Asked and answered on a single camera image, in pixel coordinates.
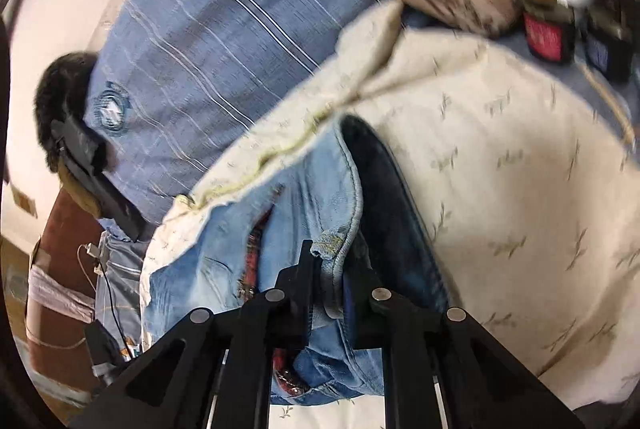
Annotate white charger cable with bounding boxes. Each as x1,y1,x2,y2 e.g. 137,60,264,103
75,243,99,293

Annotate black power cable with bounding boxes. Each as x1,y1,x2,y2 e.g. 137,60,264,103
96,258,137,360

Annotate red label bottle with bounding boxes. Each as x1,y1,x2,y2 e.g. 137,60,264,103
523,0,576,65

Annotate blue plaid duvet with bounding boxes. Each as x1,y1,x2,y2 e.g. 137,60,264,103
85,0,381,224

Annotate blue denim jeans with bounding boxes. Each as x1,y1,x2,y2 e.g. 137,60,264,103
142,115,449,406

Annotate white power strip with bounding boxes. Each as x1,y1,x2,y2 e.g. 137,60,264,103
84,243,106,276

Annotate blue label bottle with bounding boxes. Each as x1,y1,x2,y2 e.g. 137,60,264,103
585,5,634,84

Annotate cream leaf-print quilt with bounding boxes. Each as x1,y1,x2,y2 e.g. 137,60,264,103
140,2,639,409

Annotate grey-blue star bedsheet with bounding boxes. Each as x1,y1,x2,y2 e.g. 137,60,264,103
96,220,149,360

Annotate dark red headboard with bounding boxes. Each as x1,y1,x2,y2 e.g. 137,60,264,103
25,189,102,392

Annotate grey cloth on headboard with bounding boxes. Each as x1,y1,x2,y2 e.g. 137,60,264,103
28,265,96,324

